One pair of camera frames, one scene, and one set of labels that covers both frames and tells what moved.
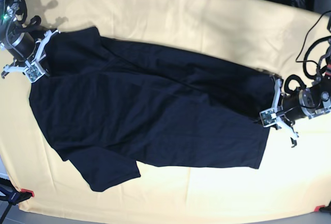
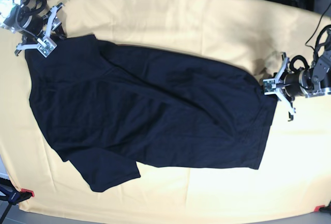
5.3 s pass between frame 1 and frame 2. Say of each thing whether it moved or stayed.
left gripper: moved
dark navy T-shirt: stayed
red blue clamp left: stayed
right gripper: moved
